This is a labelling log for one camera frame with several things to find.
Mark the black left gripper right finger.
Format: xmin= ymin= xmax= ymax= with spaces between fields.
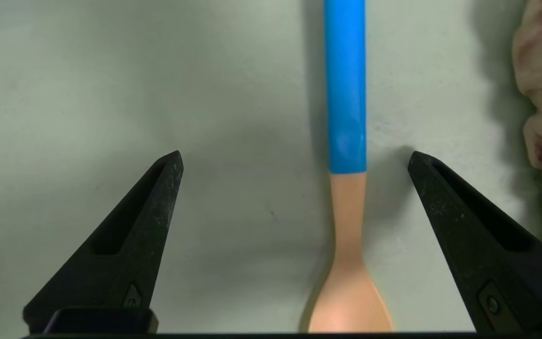
xmin=407 ymin=151 xmax=542 ymax=339

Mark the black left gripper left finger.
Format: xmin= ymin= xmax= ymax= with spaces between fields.
xmin=23 ymin=151 xmax=184 ymax=332

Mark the yellow spoon with blue handle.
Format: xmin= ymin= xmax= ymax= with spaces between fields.
xmin=308 ymin=0 xmax=394 ymax=333

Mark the light green plastic tray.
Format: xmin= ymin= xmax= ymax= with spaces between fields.
xmin=0 ymin=0 xmax=542 ymax=335

